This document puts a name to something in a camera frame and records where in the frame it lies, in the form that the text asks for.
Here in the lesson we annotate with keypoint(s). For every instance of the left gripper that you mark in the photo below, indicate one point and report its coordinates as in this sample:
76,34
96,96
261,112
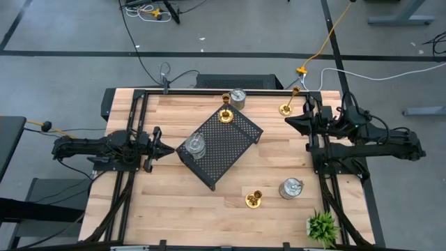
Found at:
146,146

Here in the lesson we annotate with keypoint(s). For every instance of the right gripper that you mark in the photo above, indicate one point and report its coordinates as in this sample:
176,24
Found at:
322,120

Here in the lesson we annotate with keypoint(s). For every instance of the tall gold candlestick holder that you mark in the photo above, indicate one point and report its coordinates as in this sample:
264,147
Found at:
285,110

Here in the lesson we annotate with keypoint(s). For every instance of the silver lidded tin with twine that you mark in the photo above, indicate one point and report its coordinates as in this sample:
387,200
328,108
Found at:
289,190
195,146
238,101

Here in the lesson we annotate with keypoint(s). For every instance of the medium gold candlestick holder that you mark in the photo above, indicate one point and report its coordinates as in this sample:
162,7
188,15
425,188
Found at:
225,116

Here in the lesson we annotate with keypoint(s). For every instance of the short gold candlestick holder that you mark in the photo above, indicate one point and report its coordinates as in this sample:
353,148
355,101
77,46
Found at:
251,202

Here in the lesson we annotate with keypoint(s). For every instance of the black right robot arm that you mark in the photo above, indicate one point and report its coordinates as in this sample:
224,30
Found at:
383,150

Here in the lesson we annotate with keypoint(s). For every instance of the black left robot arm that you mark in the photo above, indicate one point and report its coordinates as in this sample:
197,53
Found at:
87,146

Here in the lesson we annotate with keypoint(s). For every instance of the black perforated metal shelf riser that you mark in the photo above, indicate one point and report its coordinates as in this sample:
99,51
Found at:
226,153

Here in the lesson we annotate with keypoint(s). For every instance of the black control box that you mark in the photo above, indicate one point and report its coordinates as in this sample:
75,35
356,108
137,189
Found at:
108,104

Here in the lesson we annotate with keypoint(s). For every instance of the black computer case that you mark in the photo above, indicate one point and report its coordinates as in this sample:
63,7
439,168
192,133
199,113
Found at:
237,82

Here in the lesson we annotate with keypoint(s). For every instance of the small green potted plant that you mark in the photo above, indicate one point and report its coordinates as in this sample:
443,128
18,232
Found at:
322,228

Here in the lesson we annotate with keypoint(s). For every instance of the dark grey cart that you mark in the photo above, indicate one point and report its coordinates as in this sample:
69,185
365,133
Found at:
52,188

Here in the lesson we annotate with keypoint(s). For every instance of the grey floor bar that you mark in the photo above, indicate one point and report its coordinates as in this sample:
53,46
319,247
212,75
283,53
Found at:
425,111

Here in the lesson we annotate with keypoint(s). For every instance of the black tripod leg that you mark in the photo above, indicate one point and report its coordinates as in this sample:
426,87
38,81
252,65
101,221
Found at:
173,14

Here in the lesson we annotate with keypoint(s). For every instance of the black bench plank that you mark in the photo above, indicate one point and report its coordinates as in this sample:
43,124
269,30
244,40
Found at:
35,211

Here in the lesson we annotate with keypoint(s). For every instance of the black side table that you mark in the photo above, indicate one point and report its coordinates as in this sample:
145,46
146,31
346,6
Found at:
10,139

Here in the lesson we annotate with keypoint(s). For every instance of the black aluminium table frame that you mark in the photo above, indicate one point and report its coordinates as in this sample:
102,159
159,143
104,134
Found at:
195,92

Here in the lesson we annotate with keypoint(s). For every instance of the grey desk leg frame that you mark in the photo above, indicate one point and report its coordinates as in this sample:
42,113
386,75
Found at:
400,21

